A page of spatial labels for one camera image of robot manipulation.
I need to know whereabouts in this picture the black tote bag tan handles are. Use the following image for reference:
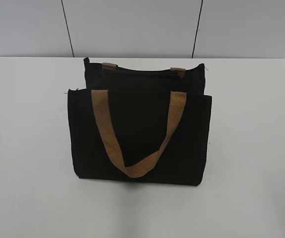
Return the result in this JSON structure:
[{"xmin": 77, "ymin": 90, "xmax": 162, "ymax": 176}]
[{"xmin": 68, "ymin": 58, "xmax": 212, "ymax": 186}]

